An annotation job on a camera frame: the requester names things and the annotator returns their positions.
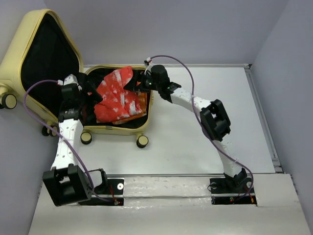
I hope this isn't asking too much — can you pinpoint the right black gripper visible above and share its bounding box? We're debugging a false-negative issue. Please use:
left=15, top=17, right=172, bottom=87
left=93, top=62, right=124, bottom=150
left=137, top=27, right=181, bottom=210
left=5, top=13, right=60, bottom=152
left=125, top=69, right=162, bottom=93

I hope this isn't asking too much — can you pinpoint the orange white patterned garment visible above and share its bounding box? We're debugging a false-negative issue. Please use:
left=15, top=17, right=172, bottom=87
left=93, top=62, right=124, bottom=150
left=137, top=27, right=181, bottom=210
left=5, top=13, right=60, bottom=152
left=113, top=92, right=148, bottom=125

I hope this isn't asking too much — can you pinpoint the red white patterned garment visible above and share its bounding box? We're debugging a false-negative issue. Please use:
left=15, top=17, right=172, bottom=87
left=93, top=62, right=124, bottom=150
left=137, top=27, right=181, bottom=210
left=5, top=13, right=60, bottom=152
left=94, top=66, right=135, bottom=123

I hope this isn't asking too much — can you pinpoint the yellow hard-shell suitcase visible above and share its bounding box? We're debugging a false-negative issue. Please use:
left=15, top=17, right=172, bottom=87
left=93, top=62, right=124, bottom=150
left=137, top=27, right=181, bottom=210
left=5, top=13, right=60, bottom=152
left=0, top=9, right=155, bottom=149

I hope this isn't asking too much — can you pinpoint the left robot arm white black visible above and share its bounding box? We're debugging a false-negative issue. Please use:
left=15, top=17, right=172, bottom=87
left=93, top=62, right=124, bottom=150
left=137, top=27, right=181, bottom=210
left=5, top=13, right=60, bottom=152
left=43, top=81, right=108, bottom=207

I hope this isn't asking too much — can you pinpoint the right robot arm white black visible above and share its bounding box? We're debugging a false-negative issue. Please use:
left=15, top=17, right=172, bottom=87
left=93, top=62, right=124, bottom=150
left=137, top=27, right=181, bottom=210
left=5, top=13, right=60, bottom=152
left=124, top=65, right=253, bottom=197

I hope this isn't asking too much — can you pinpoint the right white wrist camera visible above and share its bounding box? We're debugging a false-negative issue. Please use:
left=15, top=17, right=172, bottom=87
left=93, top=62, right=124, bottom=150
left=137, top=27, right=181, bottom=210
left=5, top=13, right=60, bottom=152
left=144, top=57, right=154, bottom=74

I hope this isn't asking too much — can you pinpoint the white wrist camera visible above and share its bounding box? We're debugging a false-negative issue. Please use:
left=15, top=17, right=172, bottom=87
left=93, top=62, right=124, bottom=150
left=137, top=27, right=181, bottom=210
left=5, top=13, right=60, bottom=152
left=144, top=57, right=154, bottom=74
left=63, top=74, right=79, bottom=86

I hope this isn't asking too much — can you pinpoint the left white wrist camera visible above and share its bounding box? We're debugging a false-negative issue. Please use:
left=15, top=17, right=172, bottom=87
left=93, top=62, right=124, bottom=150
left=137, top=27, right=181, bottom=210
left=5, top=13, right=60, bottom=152
left=63, top=74, right=79, bottom=86

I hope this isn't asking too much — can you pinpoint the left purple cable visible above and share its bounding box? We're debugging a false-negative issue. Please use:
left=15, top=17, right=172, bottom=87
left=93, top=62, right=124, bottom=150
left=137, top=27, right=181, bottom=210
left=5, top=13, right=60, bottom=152
left=23, top=79, right=115, bottom=203

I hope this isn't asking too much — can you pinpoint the purple cable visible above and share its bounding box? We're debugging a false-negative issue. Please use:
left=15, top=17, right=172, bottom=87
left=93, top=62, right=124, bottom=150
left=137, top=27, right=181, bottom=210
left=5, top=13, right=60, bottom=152
left=146, top=54, right=255, bottom=204
left=23, top=79, right=115, bottom=203

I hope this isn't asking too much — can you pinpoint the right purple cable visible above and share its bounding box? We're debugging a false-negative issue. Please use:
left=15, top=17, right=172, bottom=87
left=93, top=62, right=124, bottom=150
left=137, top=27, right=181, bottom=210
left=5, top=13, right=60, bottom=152
left=146, top=54, right=255, bottom=204

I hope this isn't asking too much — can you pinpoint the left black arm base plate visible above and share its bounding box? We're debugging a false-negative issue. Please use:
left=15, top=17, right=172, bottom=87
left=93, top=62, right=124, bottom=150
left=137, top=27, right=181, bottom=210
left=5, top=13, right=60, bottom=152
left=78, top=178, right=124, bottom=206

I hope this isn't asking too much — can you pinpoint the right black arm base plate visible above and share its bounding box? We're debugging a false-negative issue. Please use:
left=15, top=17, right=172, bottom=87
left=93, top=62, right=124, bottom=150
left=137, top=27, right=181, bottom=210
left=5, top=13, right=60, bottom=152
left=207, top=178, right=257, bottom=205

